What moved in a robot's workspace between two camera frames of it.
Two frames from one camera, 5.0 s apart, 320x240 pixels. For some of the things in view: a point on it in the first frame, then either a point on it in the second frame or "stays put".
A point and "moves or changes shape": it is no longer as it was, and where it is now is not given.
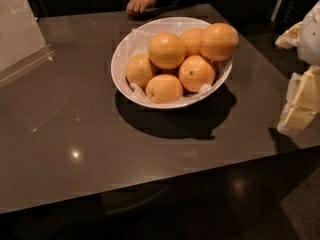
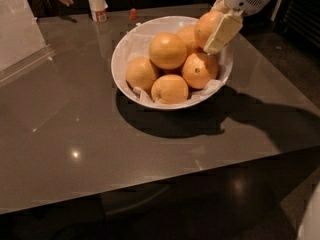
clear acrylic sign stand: x=22 y=43 stays put
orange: x=196 y=71 stays put
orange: x=219 y=42 moves or changes shape
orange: x=166 y=50 stays put
